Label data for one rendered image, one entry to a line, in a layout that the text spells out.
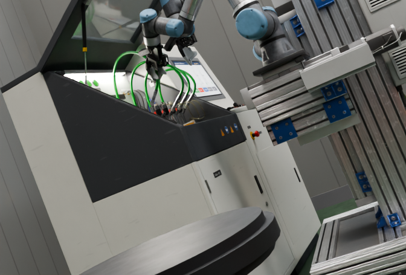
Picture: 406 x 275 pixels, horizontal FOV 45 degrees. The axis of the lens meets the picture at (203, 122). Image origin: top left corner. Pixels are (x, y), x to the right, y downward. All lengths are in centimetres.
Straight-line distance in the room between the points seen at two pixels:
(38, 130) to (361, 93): 151
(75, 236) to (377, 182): 142
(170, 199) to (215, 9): 265
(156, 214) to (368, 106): 103
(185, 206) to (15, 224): 214
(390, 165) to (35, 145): 165
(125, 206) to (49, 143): 50
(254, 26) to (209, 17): 261
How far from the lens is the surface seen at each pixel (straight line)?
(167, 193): 219
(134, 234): 233
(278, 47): 205
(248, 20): 195
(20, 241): 407
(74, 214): 250
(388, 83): 221
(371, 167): 225
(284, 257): 267
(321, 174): 437
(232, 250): 59
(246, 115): 289
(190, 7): 224
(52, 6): 526
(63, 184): 250
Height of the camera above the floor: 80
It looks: 4 degrees up
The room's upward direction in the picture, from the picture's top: 22 degrees counter-clockwise
